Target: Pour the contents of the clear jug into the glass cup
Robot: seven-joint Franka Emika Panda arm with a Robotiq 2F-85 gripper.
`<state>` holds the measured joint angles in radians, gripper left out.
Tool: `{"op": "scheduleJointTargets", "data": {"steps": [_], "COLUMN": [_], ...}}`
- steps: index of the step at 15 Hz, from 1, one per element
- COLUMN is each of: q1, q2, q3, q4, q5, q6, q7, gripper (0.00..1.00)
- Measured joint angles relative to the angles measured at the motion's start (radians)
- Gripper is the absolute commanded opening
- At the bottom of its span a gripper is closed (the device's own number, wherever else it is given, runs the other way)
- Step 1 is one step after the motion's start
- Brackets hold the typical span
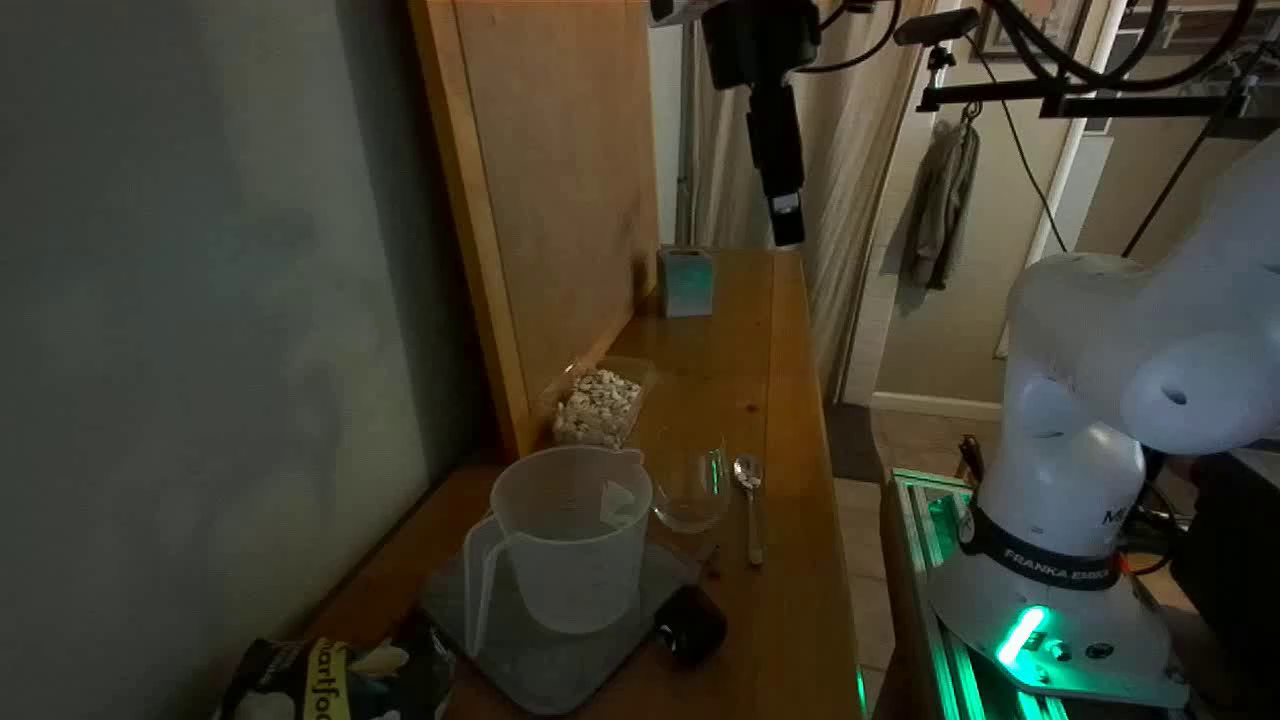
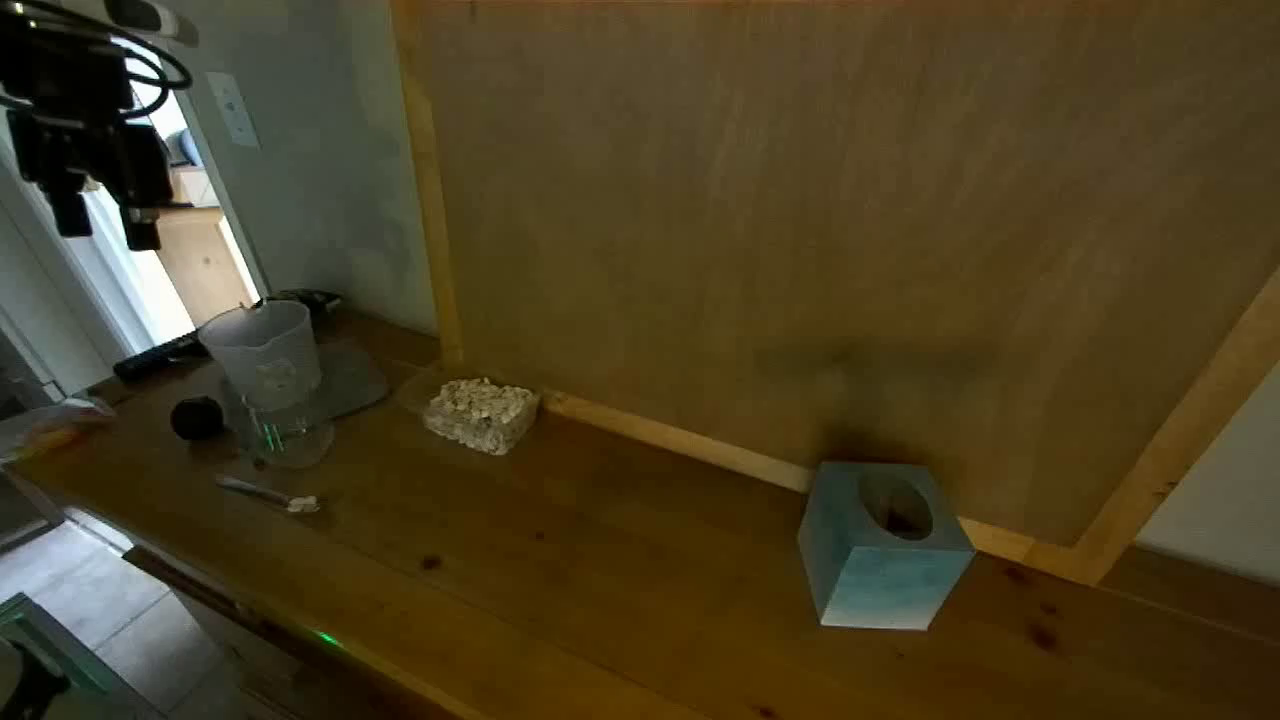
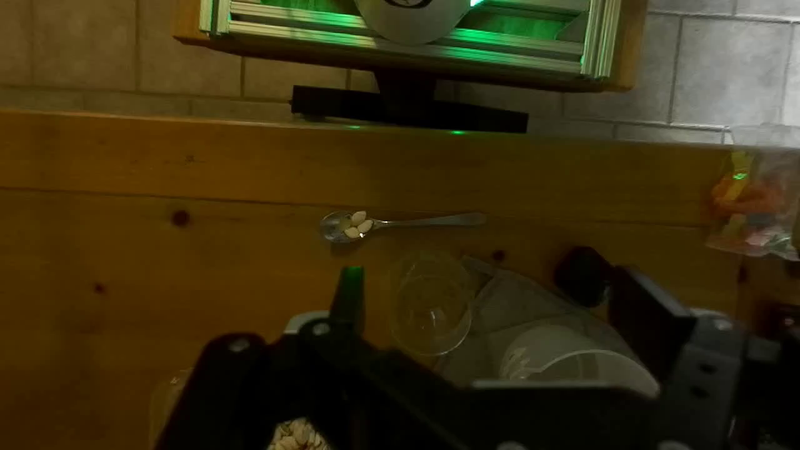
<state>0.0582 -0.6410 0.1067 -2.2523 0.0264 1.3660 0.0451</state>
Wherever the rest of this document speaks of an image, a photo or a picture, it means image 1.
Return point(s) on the blue wooden cube holder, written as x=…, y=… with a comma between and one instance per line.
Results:
x=689, y=282

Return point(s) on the small glass cup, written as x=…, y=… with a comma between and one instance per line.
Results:
x=695, y=492

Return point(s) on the metal spoon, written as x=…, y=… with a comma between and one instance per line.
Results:
x=751, y=482

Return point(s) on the clear container of popcorn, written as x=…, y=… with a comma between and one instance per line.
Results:
x=598, y=409

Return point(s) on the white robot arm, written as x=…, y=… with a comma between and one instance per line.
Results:
x=1106, y=357

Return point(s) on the clear plastic measuring jug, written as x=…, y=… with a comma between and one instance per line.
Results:
x=572, y=531

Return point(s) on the grey hanging cloth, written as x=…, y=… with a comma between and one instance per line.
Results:
x=936, y=209

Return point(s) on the small black round object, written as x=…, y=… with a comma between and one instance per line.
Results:
x=689, y=627

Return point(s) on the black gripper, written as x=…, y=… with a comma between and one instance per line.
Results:
x=758, y=37

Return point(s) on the grey quilted pot holder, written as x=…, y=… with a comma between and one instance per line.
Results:
x=539, y=670

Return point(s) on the large plywood board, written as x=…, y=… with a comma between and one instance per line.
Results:
x=541, y=116

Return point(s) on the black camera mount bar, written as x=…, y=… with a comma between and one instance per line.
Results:
x=1082, y=103

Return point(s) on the yellow black patterned bag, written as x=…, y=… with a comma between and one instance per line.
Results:
x=403, y=679

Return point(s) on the robot base plate green light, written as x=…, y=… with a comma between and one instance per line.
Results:
x=1064, y=640

